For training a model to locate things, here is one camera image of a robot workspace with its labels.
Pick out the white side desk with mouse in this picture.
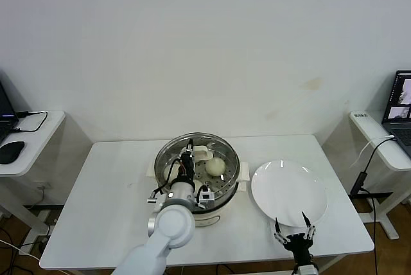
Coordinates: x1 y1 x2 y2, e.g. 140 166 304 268
0 110 67 244

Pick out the white floor cable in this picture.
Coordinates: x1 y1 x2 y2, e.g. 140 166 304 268
0 238 42 262

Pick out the glass lid with cream handle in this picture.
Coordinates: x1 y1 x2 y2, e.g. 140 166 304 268
153 132 241 207

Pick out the perforated steel steamer basket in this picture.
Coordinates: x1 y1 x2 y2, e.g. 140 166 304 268
146 133 251 207

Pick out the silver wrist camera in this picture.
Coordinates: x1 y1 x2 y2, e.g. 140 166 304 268
197 184 215 209
293 263 319 275

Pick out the white round plate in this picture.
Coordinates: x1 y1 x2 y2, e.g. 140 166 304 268
250 159 329 228

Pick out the black looped laptop cable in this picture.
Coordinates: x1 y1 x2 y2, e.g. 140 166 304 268
11 110 49 133

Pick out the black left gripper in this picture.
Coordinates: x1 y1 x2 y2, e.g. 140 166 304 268
178 138 197 184

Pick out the white laptop cable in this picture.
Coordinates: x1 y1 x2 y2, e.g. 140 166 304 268
351 135 396 168

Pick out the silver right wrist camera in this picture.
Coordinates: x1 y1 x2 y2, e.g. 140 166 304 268
293 263 319 275

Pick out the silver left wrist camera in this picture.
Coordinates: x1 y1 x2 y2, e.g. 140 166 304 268
197 184 215 209

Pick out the white side desk with label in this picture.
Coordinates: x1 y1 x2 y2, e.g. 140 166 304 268
349 110 411 241

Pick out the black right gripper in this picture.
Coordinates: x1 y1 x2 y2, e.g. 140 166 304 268
272 211 317 266

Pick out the black cable with adapter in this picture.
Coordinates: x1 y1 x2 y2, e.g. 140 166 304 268
350 138 396 275

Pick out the black computer mouse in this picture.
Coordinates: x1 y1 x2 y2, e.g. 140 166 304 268
0 139 26 164

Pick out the black laptop with dark screen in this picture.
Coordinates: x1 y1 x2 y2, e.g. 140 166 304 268
0 77 20 146

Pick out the grey laptop showing camera windows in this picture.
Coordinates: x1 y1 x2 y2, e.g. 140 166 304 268
381 69 411 157

